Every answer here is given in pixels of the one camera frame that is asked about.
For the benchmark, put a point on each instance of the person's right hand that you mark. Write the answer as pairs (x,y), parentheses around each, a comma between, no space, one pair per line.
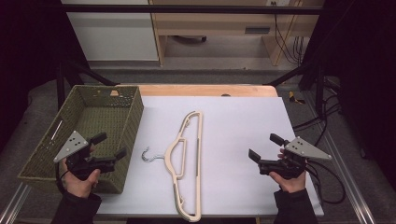
(292,185)

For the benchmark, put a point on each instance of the green woven basket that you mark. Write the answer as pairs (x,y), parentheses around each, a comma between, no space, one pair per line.
(93,119)

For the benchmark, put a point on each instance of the light wooden desk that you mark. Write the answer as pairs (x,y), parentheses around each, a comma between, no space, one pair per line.
(218,23)

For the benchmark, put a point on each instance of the beige plastic clothes hanger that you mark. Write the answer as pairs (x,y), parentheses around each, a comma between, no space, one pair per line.
(199,124)

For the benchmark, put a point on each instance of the person's left hand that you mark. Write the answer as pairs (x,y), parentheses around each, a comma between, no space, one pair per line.
(79,188)

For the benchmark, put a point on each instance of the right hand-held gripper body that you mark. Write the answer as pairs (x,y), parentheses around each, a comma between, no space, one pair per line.
(303,149)

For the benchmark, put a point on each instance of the black horizontal frame bar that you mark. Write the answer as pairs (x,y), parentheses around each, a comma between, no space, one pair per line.
(186,9)

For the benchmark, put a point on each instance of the aluminium rail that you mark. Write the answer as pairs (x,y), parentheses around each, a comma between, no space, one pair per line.
(14,203)
(345,174)

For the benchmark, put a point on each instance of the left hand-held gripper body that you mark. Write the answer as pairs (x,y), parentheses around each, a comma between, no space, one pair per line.
(72,146)

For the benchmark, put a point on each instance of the black metal stand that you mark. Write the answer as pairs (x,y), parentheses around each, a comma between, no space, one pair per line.
(318,84)
(62,84)

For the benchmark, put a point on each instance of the white cabinet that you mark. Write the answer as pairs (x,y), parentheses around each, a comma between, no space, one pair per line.
(115,37)

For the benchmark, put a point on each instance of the yellow and black tool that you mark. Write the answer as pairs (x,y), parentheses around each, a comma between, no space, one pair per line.
(292,98)

